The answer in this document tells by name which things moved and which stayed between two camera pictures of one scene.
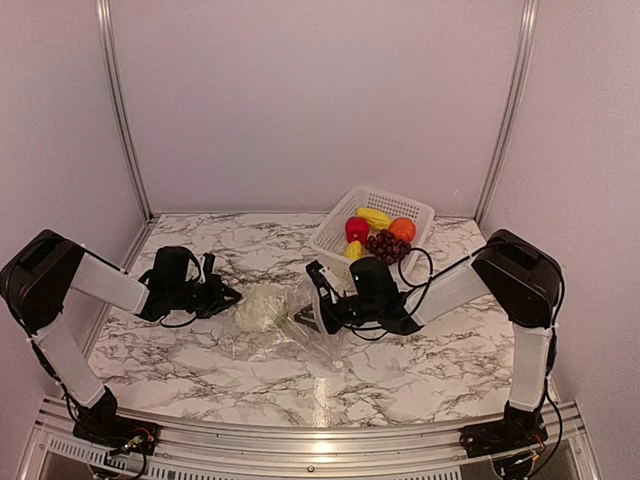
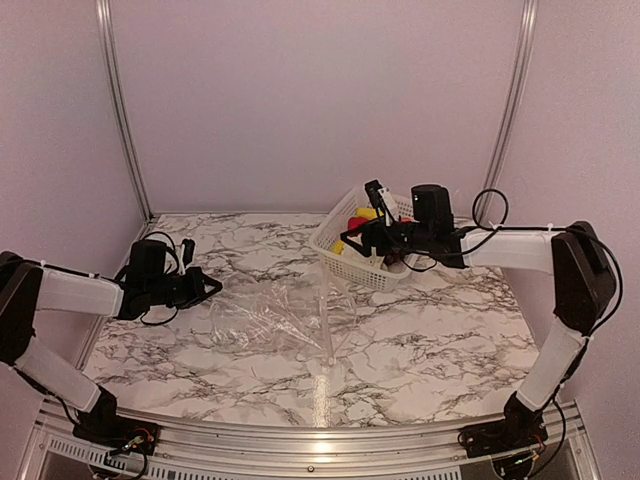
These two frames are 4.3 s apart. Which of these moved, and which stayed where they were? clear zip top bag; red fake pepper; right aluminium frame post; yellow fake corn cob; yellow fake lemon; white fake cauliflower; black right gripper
Moved: clear zip top bag; white fake cauliflower; yellow fake corn cob; black right gripper
Stayed: yellow fake lemon; red fake pepper; right aluminium frame post
